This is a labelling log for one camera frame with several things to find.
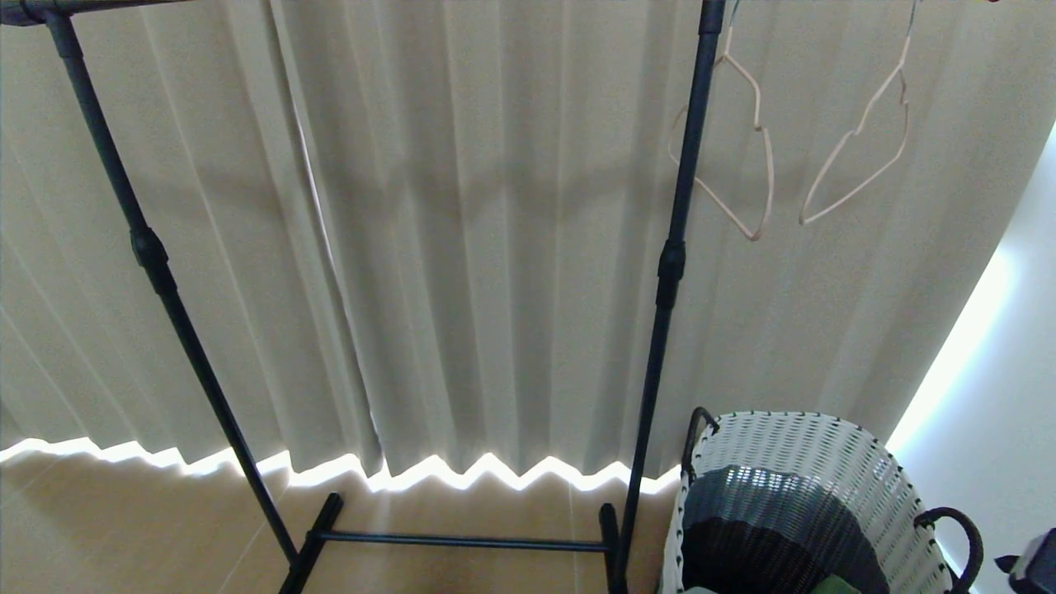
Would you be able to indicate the pink clothes hanger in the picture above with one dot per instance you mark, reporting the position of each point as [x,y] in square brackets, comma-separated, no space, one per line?
[803,220]
[752,236]

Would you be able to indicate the green long-sleeved shirt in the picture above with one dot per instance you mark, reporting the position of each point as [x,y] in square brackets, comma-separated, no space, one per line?
[841,586]

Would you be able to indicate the white laundry basket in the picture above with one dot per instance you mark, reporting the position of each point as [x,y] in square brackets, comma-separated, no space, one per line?
[784,441]

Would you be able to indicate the black clothes rack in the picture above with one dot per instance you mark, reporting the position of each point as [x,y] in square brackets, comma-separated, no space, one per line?
[151,252]

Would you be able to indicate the beige curtain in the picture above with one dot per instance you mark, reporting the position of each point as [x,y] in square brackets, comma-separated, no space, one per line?
[495,247]

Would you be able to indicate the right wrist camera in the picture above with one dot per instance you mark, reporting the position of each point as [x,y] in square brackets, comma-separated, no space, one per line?
[1035,569]

